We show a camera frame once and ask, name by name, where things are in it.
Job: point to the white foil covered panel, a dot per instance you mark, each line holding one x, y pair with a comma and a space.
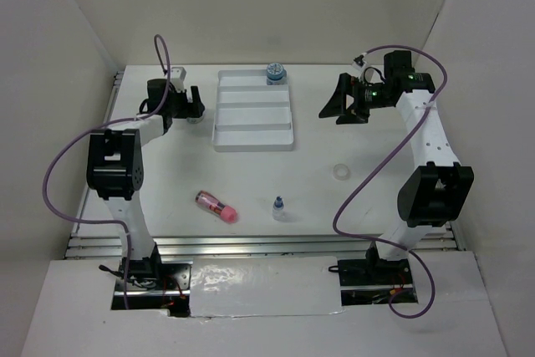
264, 287

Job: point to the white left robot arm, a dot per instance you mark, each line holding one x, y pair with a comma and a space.
115, 168

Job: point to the small blue capped bottle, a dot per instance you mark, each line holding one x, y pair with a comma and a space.
278, 209

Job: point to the blue slime jar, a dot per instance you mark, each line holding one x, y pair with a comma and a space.
195, 119
276, 74

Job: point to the pink capped glue stick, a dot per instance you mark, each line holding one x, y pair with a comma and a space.
208, 202

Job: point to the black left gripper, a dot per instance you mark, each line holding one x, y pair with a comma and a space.
197, 104

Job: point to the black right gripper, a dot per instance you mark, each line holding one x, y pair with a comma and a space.
337, 105

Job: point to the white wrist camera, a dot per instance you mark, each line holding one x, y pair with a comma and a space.
359, 62
178, 75

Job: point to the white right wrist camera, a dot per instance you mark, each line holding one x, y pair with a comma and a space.
359, 62

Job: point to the white tiered organizer tray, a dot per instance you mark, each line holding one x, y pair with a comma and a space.
252, 112

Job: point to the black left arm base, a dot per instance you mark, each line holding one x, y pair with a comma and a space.
174, 283

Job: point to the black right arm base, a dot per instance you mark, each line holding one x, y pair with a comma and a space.
368, 272

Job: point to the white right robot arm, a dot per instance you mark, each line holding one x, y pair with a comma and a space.
436, 191

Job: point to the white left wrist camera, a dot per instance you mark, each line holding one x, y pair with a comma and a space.
178, 75

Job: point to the clear tape roll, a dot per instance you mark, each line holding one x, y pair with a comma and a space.
341, 172

